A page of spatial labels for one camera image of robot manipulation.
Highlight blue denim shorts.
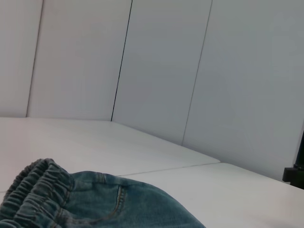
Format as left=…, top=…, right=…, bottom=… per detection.
left=0, top=158, right=207, bottom=228

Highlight black stand post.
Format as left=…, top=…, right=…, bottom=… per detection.
left=282, top=129, right=304, bottom=185

